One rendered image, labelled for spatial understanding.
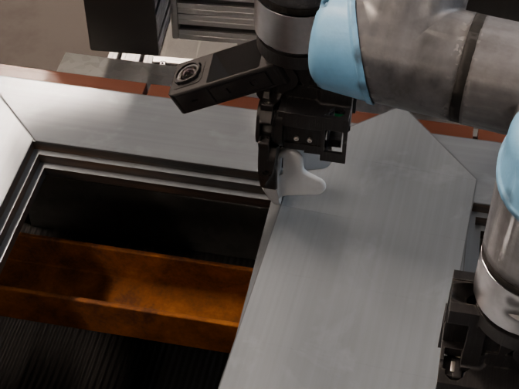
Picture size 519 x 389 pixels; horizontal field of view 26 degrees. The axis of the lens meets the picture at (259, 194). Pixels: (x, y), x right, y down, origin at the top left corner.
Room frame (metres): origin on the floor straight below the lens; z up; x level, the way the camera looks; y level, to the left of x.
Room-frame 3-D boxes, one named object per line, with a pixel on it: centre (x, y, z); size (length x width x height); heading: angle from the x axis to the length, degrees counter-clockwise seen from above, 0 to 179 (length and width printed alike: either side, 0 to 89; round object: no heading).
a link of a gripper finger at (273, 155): (0.73, -0.01, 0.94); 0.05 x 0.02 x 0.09; 169
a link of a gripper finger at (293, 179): (0.73, -0.03, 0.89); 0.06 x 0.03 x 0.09; 79
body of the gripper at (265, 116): (0.74, -0.04, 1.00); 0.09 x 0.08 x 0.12; 79
